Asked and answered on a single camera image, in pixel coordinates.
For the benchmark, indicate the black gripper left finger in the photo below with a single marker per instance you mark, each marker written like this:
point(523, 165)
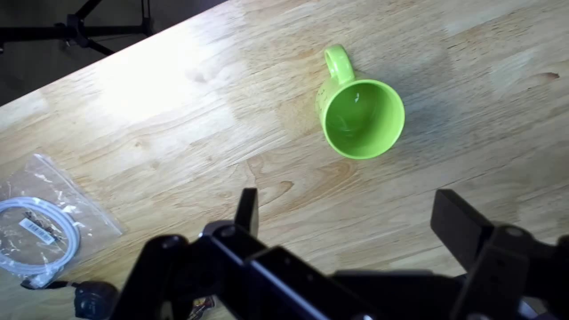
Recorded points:
point(246, 215)

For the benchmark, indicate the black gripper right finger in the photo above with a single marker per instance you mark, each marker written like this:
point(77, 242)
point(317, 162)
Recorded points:
point(459, 226)

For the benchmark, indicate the small black round object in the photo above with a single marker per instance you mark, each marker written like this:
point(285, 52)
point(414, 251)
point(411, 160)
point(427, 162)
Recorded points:
point(94, 299)

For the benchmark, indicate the clear bag with white cable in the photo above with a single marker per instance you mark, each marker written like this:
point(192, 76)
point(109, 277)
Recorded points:
point(48, 222)

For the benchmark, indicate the black camera tripod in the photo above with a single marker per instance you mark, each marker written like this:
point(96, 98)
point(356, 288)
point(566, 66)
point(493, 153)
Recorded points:
point(75, 28)

